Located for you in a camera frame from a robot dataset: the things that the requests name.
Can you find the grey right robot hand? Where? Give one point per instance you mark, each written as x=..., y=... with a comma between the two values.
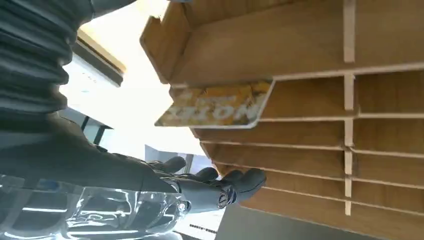
x=82, y=165

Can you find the ribbed grey right robot arm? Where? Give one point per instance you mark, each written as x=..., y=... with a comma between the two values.
x=33, y=56

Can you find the wooden card slot box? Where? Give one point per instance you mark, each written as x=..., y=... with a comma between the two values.
x=298, y=43

